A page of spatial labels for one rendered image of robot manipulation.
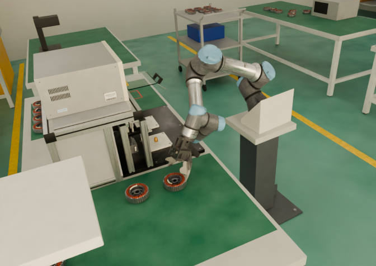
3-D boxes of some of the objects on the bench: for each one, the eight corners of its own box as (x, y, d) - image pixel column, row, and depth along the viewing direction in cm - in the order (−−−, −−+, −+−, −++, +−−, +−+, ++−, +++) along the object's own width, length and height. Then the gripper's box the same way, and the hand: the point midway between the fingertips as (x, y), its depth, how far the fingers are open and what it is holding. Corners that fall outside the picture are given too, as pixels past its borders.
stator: (178, 174, 164) (177, 168, 162) (191, 185, 156) (190, 179, 154) (159, 183, 159) (158, 177, 157) (172, 195, 151) (171, 189, 149)
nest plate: (151, 117, 215) (151, 115, 215) (159, 127, 203) (159, 125, 203) (130, 122, 211) (130, 120, 210) (136, 133, 199) (136, 131, 198)
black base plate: (166, 107, 231) (165, 104, 230) (205, 152, 179) (205, 148, 178) (101, 124, 217) (100, 121, 215) (123, 177, 165) (122, 174, 164)
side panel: (121, 177, 165) (108, 124, 149) (122, 180, 163) (109, 127, 147) (65, 195, 157) (46, 140, 141) (65, 199, 154) (46, 143, 138)
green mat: (209, 153, 178) (209, 152, 178) (277, 229, 129) (277, 229, 129) (31, 210, 149) (30, 209, 149) (30, 337, 100) (29, 336, 100)
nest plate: (164, 133, 196) (163, 131, 195) (172, 145, 184) (172, 143, 183) (140, 139, 191) (140, 138, 191) (147, 152, 179) (147, 151, 179)
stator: (154, 195, 152) (153, 189, 150) (134, 207, 146) (133, 202, 144) (141, 184, 159) (140, 179, 157) (121, 195, 153) (120, 190, 151)
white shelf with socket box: (108, 247, 128) (81, 155, 105) (132, 336, 98) (101, 235, 75) (14, 283, 117) (-40, 189, 94) (8, 395, 87) (-72, 299, 64)
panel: (100, 120, 216) (90, 79, 201) (123, 175, 163) (112, 125, 148) (99, 120, 216) (89, 80, 201) (121, 176, 163) (109, 126, 148)
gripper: (168, 127, 154) (155, 164, 158) (192, 143, 140) (178, 184, 144) (181, 129, 160) (168, 164, 164) (206, 145, 145) (191, 184, 149)
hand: (177, 174), depth 155 cm, fingers open, 14 cm apart
